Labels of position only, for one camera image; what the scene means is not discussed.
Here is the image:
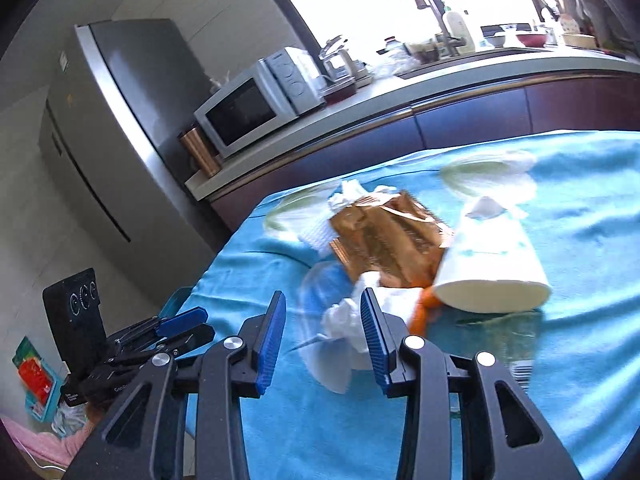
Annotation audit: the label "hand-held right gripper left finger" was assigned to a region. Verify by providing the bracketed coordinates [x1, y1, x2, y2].
[65, 290, 288, 480]

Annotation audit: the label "white paper cup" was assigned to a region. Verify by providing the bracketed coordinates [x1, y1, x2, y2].
[431, 195, 551, 311]

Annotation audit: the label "white foam net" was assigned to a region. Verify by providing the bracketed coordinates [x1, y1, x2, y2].
[299, 211, 337, 252]

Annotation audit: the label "kitchen counter cabinet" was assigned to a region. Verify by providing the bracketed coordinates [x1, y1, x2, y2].
[185, 46, 640, 235]

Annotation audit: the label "pink cloth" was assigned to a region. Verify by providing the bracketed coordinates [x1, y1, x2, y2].
[0, 414, 97, 477]

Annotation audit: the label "copper tumbler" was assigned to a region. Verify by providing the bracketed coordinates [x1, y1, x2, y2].
[178, 127, 222, 177]

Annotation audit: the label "orange wrapper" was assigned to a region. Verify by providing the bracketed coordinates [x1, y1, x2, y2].
[409, 286, 442, 337]

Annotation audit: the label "white tissue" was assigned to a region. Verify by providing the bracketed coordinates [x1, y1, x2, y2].
[320, 272, 418, 361]
[327, 180, 398, 212]

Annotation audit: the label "bottles by window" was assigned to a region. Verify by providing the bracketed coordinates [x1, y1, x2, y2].
[400, 0, 465, 58]

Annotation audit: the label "red packet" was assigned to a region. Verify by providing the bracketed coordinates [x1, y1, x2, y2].
[12, 336, 64, 424]

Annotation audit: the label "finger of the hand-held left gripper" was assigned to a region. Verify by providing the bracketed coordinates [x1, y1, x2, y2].
[117, 324, 216, 364]
[115, 307, 208, 350]

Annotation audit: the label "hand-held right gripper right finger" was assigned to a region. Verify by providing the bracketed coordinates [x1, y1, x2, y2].
[360, 287, 583, 480]

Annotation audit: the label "clear plastic wrapper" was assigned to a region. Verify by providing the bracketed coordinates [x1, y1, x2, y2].
[452, 309, 543, 393]

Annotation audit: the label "white microwave oven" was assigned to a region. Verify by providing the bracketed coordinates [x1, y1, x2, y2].
[194, 47, 326, 159]

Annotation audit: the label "blue tablecloth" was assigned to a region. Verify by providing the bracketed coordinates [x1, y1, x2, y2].
[177, 130, 640, 480]

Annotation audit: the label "grey refrigerator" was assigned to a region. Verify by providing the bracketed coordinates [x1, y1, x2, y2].
[39, 19, 236, 293]

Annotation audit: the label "teal trash bin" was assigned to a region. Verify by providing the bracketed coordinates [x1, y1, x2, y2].
[160, 286, 195, 320]

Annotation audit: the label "clear plastic bag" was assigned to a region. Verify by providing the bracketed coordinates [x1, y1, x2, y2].
[264, 194, 323, 235]

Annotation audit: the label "white soap bottle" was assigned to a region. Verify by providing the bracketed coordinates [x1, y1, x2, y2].
[442, 6, 477, 53]

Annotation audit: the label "golden snack wrapper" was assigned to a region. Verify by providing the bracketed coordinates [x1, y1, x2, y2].
[331, 190, 456, 261]
[327, 232, 441, 290]

